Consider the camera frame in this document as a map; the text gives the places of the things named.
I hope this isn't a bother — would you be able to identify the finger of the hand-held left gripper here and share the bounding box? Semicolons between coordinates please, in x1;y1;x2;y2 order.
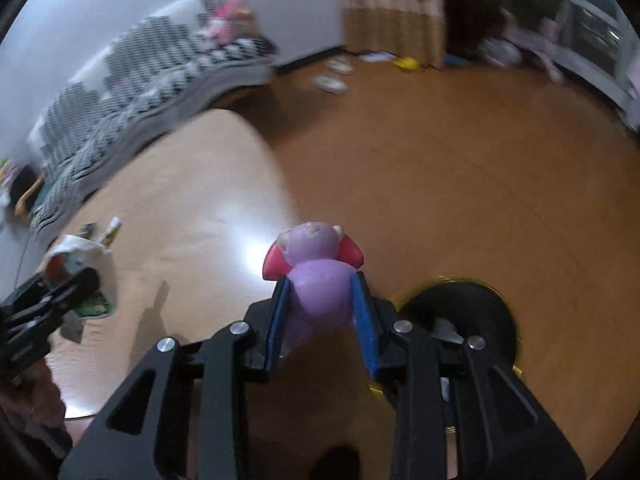
4;266;102;322
0;304;77;377

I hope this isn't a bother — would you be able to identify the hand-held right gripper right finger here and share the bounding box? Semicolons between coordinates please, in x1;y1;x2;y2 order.
351;271;587;480

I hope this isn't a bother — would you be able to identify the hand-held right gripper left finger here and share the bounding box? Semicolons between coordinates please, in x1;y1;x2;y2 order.
59;276;292;480

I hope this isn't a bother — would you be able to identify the white printed wrapper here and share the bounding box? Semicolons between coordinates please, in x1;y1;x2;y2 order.
42;234;114;318

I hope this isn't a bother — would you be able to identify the purple toy figure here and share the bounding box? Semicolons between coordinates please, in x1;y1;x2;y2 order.
263;220;365;352

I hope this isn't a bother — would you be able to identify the black bin with gold rim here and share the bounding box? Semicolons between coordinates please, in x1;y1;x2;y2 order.
370;275;524;436

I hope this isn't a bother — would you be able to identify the person's left hand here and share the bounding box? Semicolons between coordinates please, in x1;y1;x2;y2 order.
0;359;67;430

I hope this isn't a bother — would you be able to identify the flat green wrapper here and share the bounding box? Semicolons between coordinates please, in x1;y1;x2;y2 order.
75;290;112;320

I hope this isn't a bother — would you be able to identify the orange curved object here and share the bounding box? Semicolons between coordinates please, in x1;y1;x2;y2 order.
14;180;43;220

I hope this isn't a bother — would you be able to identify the checkered sofa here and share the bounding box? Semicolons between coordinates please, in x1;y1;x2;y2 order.
27;0;277;241

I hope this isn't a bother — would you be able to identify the pink plush toy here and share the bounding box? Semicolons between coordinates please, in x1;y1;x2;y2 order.
202;0;259;52

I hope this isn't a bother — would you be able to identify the beige patterned curtain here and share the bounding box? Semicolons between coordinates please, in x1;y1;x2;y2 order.
339;0;447;69

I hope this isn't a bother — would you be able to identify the white window frame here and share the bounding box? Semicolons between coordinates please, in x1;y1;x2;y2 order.
520;0;640;131

